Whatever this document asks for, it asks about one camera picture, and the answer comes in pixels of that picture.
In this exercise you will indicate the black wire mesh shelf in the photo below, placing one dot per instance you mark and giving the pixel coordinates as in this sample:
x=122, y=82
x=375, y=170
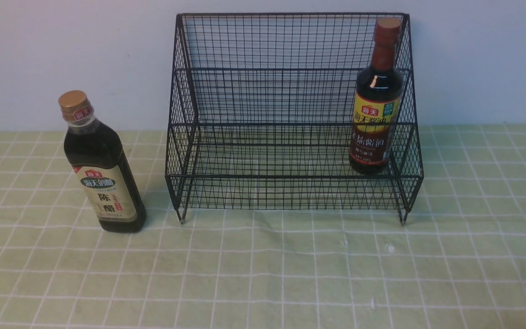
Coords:
x=261, y=115

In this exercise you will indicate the green checkered tablecloth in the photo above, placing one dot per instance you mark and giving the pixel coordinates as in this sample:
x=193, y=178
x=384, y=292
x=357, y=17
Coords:
x=459, y=263

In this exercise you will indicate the dark soy sauce bottle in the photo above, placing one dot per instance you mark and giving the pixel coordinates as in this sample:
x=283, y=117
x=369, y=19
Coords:
x=376, y=101

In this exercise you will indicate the vinegar bottle with gold cap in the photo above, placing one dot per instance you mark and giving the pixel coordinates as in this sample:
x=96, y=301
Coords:
x=98, y=159

